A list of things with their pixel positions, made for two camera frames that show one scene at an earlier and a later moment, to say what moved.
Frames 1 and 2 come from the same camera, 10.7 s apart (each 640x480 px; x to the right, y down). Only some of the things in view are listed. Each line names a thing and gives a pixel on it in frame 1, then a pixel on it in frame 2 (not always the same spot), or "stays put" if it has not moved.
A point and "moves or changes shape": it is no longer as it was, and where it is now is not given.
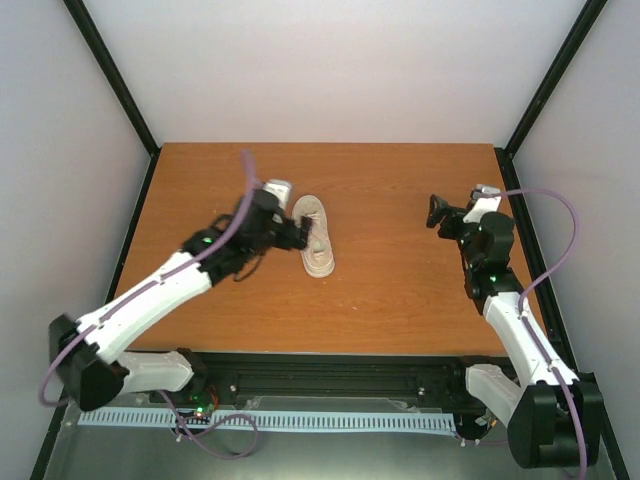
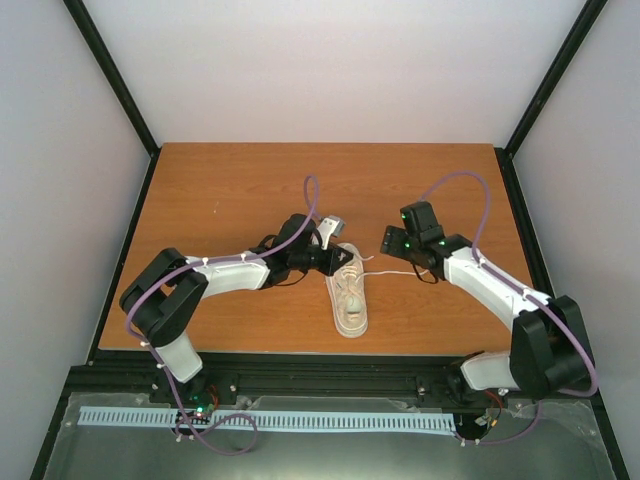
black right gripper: x=443 y=209 → x=392 y=242
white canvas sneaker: x=318 y=256 moves or changes shape
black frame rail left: x=78 y=13 stays put
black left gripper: x=290 y=240 → x=333 y=265
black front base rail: x=220 y=374 stays put
